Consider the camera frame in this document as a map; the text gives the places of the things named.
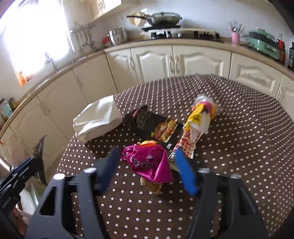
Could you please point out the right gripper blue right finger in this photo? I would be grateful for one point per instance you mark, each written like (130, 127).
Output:
(186, 172)

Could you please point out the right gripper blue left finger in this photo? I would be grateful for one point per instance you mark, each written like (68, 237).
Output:
(106, 168)

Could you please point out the magenta snack wrapper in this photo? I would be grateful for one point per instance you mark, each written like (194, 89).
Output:
(149, 162)

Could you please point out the black gold snack bag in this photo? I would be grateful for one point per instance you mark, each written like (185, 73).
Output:
(152, 126)

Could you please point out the orange snack wrapper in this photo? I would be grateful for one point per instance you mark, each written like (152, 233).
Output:
(148, 143)

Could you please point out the white paper bag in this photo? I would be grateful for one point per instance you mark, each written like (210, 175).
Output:
(97, 119)

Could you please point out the yellow red snack wrapper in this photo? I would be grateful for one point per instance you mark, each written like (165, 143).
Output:
(204, 110)

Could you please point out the brown polka dot tablecloth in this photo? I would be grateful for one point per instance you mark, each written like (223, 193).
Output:
(252, 136)

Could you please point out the cream base cabinets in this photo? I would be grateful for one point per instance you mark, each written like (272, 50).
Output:
(51, 107)

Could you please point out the jars on counter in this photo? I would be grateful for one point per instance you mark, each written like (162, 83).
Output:
(7, 108)

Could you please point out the steel pot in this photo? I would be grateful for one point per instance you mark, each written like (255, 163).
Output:
(118, 36)

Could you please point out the gas stove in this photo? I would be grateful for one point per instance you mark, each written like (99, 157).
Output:
(182, 33)

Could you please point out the pink utensil holder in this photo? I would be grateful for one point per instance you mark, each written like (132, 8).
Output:
(235, 37)

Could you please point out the green electric grill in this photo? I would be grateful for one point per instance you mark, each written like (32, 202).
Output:
(264, 42)

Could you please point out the wok pan on stove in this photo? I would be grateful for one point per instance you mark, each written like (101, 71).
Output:
(160, 18)

